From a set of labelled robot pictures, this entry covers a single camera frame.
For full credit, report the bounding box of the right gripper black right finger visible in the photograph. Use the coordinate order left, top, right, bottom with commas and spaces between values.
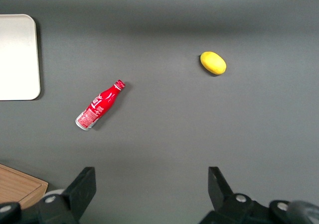
199, 166, 272, 224

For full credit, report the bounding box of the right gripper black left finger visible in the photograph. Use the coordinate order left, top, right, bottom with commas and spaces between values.
37, 167, 97, 224

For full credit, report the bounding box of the beige rectangular tray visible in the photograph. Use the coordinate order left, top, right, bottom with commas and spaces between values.
0, 14, 41, 101

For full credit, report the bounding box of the wooden drawer cabinet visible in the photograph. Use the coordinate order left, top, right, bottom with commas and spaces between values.
0, 163, 49, 211

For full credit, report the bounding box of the red cola bottle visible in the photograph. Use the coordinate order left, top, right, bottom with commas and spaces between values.
75, 79, 126, 131

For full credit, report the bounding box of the yellow lemon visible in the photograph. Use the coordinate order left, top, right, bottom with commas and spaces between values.
200, 51, 227, 75

